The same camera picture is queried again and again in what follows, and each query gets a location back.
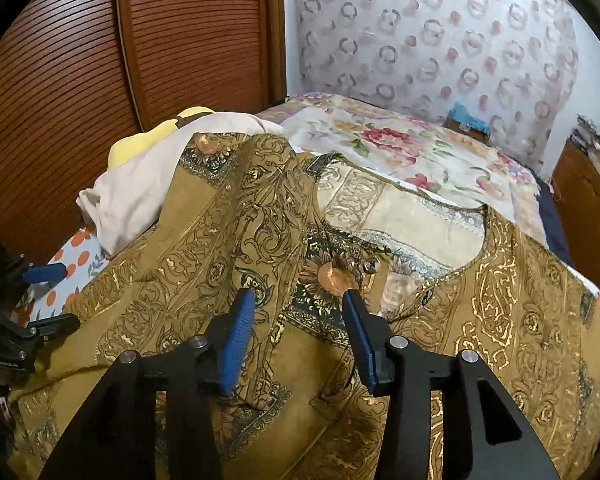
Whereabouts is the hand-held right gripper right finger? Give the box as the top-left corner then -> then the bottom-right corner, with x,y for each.
343,289 -> 561,480

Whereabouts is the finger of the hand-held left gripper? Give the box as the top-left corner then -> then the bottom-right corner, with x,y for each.
10,260 -> 67,286
11,312 -> 81,341

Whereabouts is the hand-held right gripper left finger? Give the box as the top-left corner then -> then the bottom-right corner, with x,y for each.
39,288 -> 257,480

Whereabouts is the brown patterned blanket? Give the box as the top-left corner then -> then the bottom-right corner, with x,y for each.
7,132 -> 600,480

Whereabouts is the orange dotted white sheet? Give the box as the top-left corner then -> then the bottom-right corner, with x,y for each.
10,225 -> 113,326

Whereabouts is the pale pink pillow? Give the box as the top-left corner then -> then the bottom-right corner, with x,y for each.
76,110 -> 287,256

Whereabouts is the yellow plush toy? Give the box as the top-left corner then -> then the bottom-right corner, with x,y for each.
107,106 -> 216,168

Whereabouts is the floral bedspread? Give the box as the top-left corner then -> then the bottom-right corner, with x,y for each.
255,92 -> 551,251

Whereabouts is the wooden louvered wardrobe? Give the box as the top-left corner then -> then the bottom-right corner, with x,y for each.
0,0 -> 287,271

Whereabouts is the navy blue bed sheet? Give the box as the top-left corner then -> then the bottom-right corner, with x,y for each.
532,170 -> 576,267

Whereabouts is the box with blue top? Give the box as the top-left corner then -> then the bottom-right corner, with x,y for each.
444,101 -> 492,142

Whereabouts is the wooden dresser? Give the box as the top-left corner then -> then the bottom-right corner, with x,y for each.
550,137 -> 600,271

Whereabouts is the pile of small dresser items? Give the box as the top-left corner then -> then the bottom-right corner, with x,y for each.
570,112 -> 600,157

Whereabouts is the ring patterned fabric panel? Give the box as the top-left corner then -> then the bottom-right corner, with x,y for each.
292,0 -> 581,171

